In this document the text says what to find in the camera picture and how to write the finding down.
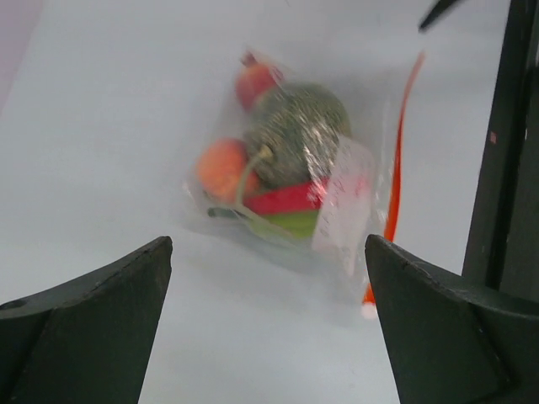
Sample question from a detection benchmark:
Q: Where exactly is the red apple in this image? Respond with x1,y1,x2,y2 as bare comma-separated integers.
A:
235,62,276,111

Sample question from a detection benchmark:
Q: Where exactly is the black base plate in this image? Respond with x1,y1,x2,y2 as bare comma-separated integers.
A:
462,1,538,290

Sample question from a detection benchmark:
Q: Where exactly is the green netted melon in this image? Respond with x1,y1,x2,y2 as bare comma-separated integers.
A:
243,82,352,189

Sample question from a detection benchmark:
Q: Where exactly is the peach fruit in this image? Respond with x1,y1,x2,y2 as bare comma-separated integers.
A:
195,138,248,204

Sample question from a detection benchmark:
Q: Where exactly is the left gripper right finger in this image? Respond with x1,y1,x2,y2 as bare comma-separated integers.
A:
366,235,538,404

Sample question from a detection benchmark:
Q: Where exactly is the red chili pepper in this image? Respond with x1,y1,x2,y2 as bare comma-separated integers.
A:
243,178,328,215

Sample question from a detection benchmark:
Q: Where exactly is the clear zip bag orange zipper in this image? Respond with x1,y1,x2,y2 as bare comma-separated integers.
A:
181,48,425,319

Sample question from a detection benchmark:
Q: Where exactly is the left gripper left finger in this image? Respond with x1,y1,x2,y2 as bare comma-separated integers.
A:
1,237,173,403

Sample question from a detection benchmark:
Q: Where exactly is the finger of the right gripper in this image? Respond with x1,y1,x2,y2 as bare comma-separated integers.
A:
418,0,461,31

